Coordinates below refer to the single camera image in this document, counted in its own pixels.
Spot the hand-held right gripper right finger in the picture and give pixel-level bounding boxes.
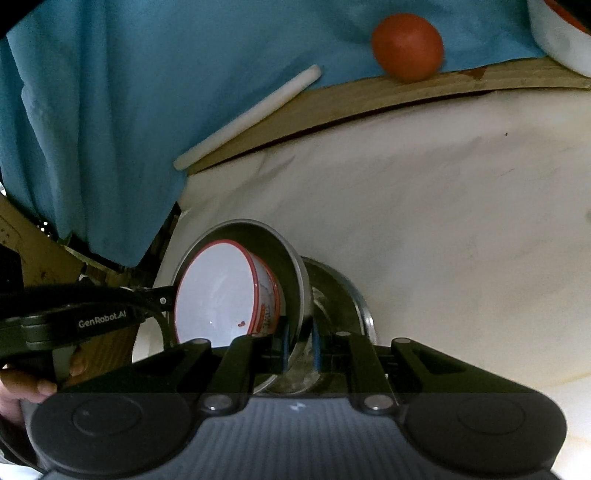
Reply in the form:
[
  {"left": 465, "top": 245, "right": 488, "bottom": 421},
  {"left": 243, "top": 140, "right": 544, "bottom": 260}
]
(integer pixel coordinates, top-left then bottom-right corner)
[{"left": 312, "top": 323, "right": 532, "bottom": 412}]

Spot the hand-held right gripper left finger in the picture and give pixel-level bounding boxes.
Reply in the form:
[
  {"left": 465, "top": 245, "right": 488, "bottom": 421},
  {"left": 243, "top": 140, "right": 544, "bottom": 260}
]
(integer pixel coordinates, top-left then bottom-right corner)
[{"left": 58, "top": 323, "right": 293, "bottom": 412}]

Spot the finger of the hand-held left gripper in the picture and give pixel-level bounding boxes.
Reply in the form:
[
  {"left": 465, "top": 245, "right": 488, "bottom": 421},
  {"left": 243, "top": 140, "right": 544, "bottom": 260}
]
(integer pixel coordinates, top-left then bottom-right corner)
[{"left": 136, "top": 285, "right": 178, "bottom": 347}]

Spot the white bowl with red rim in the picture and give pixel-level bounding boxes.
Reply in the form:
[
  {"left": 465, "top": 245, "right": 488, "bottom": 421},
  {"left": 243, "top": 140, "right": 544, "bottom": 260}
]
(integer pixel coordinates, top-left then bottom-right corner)
[{"left": 174, "top": 241, "right": 259, "bottom": 347}]

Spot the large steel plate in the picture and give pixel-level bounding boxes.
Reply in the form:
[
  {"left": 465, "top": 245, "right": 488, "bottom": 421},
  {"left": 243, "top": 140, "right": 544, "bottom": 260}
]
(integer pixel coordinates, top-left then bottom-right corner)
[
  {"left": 305, "top": 265, "right": 358, "bottom": 340},
  {"left": 259, "top": 256, "right": 376, "bottom": 395}
]

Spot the steel bowl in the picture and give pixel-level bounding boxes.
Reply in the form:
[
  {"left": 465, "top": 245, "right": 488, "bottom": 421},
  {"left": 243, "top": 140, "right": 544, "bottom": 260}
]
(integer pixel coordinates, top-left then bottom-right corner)
[{"left": 171, "top": 218, "right": 306, "bottom": 395}]

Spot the person's left hand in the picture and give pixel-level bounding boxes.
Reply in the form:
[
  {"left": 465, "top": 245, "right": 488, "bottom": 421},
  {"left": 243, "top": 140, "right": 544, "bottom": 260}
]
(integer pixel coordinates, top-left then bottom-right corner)
[{"left": 0, "top": 347, "right": 88, "bottom": 425}]

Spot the brown wooden piece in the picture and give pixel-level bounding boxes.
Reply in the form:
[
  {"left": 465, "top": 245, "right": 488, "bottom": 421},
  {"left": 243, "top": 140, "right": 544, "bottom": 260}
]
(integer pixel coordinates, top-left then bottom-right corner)
[{"left": 60, "top": 318, "right": 141, "bottom": 388}]

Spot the brown cardboard box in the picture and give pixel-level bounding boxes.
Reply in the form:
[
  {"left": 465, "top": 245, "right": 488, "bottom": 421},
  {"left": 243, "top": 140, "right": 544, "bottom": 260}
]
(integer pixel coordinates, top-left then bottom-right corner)
[{"left": 0, "top": 194, "right": 125, "bottom": 296}]

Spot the white paper roll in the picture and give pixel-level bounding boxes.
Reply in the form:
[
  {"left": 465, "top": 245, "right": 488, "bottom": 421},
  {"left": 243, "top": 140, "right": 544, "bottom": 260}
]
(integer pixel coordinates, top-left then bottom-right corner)
[{"left": 173, "top": 65, "right": 321, "bottom": 171}]

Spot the blue cloth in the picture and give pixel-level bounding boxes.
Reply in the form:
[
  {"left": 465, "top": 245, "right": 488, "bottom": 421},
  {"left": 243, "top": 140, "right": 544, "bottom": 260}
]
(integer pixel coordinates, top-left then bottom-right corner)
[{"left": 0, "top": 0, "right": 550, "bottom": 268}]

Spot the wooden board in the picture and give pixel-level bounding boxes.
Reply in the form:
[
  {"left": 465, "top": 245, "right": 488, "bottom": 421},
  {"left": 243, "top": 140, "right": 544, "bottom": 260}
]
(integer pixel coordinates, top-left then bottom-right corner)
[{"left": 185, "top": 58, "right": 591, "bottom": 176}]

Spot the red ball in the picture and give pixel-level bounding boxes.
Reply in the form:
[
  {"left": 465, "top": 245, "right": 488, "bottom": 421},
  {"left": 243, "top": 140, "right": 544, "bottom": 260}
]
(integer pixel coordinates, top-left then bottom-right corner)
[{"left": 372, "top": 13, "right": 445, "bottom": 84}]

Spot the white bottle with red strap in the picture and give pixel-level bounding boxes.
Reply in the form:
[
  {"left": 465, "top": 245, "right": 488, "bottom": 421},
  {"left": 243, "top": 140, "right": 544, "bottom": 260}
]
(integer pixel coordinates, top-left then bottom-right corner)
[{"left": 526, "top": 0, "right": 591, "bottom": 78}]

